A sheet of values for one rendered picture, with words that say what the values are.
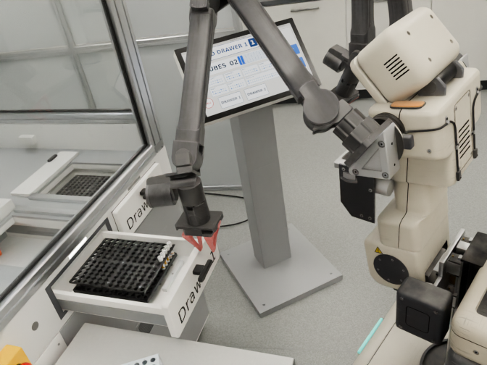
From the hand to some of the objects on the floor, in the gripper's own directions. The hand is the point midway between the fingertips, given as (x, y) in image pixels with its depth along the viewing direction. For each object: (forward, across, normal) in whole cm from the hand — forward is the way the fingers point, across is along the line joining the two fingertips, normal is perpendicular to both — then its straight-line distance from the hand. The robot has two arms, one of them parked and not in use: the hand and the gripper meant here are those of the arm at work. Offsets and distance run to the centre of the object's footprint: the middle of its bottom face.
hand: (206, 248), depth 116 cm
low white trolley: (+94, -8, -46) cm, 105 cm away
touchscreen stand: (+96, -17, +91) cm, 133 cm away
